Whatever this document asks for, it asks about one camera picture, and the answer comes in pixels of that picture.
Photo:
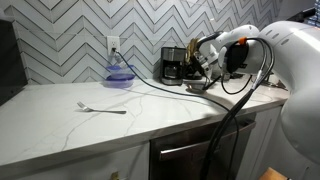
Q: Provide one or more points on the stainless steel dishwasher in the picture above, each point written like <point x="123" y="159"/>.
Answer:
<point x="186" y="150"/>

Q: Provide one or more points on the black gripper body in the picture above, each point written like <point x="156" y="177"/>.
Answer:
<point x="204" y="63"/>

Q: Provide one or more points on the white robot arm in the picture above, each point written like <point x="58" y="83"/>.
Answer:
<point x="293" y="73"/>

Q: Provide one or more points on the steel utensil holder pot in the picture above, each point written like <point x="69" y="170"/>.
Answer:
<point x="190" y="71"/>

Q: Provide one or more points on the stacked blue boxes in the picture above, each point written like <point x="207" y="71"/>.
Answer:
<point x="315" y="13"/>

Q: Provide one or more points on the black countertop appliance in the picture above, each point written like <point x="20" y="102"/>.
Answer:
<point x="11" y="63"/>

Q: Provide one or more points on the white wall outlet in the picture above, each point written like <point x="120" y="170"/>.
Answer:
<point x="113" y="43"/>

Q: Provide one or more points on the plain white cabinet door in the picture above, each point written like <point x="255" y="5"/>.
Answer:
<point x="260" y="143"/>

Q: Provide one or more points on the round steel bowl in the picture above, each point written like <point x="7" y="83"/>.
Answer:
<point x="196" y="88"/>

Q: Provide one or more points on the brown wooden stool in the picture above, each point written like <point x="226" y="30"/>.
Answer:
<point x="271" y="175"/>

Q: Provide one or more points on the silver metal fork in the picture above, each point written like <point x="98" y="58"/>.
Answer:
<point x="100" y="110"/>

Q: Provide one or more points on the round wooden spoon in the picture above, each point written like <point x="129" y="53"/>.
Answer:
<point x="190" y="50"/>

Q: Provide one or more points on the small plastic container blue lid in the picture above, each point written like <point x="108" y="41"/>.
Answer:
<point x="115" y="68"/>

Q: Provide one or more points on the black steel coffee maker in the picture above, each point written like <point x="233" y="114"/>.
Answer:
<point x="172" y="66"/>

